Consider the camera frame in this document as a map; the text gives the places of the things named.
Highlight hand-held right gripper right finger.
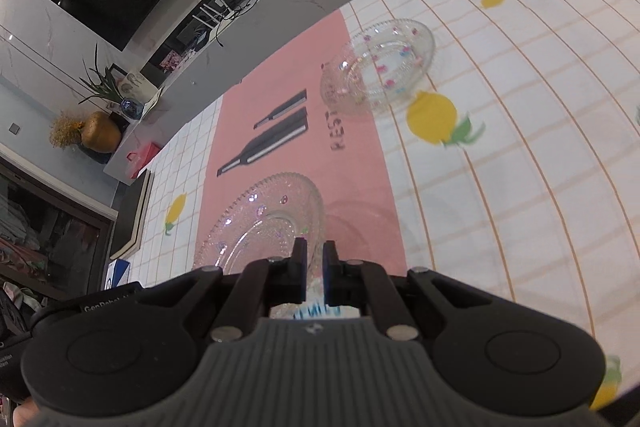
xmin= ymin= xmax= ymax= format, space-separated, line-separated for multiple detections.
xmin=323 ymin=241 xmax=506 ymax=343

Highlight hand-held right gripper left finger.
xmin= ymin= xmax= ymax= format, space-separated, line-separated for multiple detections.
xmin=135 ymin=238 xmax=307 ymax=343

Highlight beaded clear glass plate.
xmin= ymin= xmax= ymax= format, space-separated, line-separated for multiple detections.
xmin=192 ymin=173 xmax=325 ymax=279

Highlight dotted clear glass dish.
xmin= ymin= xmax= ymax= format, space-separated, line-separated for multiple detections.
xmin=320 ymin=19 xmax=436 ymax=118

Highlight white and blue box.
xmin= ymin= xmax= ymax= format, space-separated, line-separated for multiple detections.
xmin=102 ymin=259 xmax=132 ymax=292

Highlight dark wooden cabinet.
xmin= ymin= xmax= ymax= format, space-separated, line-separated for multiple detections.
xmin=0 ymin=157 xmax=118 ymax=303

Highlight black book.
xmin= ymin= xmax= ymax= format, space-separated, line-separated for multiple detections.
xmin=109 ymin=169 xmax=153 ymax=260

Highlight pink basket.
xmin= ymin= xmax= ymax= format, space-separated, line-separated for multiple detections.
xmin=103 ymin=142 xmax=162 ymax=185

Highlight golden vase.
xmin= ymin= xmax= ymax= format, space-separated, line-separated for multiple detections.
xmin=81 ymin=112 xmax=122 ymax=154

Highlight dried yellow flowers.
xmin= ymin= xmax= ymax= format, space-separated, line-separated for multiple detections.
xmin=49 ymin=111 xmax=86 ymax=150

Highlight checked lemon print tablecloth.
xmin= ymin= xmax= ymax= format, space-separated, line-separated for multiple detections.
xmin=107 ymin=0 xmax=640 ymax=413

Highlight long leaf potted plant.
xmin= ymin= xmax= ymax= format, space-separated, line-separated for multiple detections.
xmin=77 ymin=44 xmax=126 ymax=108

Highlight white mushroom picture card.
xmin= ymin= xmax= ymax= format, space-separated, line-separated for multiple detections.
xmin=120 ymin=72 xmax=156 ymax=100

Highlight pink photo card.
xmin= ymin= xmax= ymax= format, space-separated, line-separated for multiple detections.
xmin=160 ymin=51 xmax=187 ymax=72

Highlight white router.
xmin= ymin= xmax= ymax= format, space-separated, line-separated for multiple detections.
xmin=190 ymin=0 xmax=236 ymax=28

